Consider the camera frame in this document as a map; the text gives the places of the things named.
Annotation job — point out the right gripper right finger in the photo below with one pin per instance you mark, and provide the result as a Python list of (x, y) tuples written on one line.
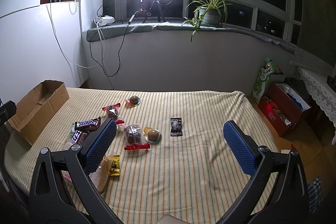
[(277, 190)]

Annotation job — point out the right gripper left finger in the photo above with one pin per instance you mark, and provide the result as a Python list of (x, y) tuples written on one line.
[(49, 199)]

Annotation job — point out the tan paper snack packet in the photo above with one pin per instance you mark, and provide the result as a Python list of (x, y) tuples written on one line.
[(100, 176)]

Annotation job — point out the white red blue candy bar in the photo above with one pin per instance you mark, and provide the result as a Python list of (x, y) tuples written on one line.
[(78, 137)]

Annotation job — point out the yellow gold candy packet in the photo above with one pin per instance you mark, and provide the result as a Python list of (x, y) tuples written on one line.
[(114, 165)]

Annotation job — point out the brown Snickers bar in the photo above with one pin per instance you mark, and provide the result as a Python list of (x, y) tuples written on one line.
[(88, 125)]

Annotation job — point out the red-ended dark cake packet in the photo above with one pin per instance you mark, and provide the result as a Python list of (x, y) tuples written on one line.
[(133, 136)]

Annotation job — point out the red-ended brown cake packet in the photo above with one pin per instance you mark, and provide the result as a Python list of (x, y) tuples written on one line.
[(113, 112)]

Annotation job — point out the brown ball snack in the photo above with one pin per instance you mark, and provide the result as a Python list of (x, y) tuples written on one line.
[(133, 101), (151, 135)]

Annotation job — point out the brown cardboard box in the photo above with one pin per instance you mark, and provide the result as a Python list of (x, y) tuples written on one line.
[(37, 108)]

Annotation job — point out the red storage box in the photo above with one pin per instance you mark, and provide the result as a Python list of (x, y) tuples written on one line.
[(283, 107)]

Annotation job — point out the striped yellow table cloth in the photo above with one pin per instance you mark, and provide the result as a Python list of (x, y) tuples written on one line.
[(194, 177)]

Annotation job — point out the green snack bag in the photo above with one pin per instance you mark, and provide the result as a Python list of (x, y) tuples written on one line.
[(270, 73)]

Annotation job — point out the white lace cloth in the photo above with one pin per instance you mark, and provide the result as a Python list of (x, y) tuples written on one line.
[(314, 73)]

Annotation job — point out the small black snack sachet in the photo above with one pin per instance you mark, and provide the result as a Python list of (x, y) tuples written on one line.
[(176, 127)]

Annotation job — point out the white power strip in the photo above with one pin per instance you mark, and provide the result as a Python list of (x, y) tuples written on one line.
[(104, 20)]

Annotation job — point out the green potted spider plant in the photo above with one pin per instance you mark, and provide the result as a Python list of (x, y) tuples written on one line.
[(212, 13)]

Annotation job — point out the black light tripod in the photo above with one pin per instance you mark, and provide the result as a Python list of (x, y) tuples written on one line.
[(155, 6)]

